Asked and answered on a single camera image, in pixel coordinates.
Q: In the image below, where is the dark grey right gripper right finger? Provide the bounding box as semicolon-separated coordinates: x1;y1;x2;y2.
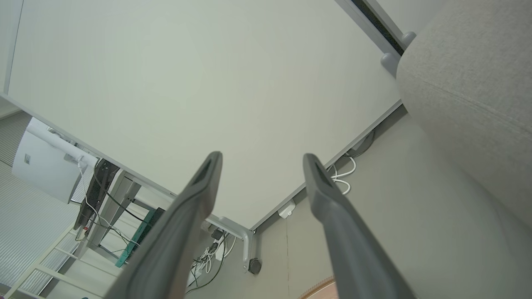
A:
303;153;416;299

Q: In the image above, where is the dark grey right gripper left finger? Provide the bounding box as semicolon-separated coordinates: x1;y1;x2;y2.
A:
104;151;223;299

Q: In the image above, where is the teal metal bar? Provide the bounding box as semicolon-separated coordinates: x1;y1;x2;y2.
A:
115;208;156;268

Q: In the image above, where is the brown woven rug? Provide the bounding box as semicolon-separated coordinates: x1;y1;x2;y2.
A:
299;277;337;299

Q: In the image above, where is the grey metal partition foot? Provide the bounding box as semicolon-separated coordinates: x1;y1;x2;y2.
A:
218;216;262;275

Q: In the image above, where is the light grey table leg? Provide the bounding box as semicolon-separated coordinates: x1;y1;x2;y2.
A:
85;169;142;250

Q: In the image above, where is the small white plastic box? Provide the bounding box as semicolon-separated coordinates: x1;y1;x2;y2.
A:
278;199;296;219

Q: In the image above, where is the black flat device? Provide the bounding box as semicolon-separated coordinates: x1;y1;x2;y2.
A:
74;159;120;230

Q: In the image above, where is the white box appliance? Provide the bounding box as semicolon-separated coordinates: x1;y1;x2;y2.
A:
12;118;98;204

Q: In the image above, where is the white partition panel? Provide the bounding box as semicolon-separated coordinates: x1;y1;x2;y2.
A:
4;0;403;231

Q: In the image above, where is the white power strip with cables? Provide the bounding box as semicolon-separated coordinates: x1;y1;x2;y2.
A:
187;237;227;287

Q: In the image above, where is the black hanging cable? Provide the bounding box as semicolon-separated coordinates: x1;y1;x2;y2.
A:
94;160;148;225

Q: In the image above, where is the white coiled cable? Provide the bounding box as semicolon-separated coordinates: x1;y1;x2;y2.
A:
328;156;357;196

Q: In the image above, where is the thin black floor cable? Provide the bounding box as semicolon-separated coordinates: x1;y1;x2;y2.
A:
347;131;377;158

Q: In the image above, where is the white metal frame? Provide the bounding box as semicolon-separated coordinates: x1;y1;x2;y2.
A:
0;233;125;299

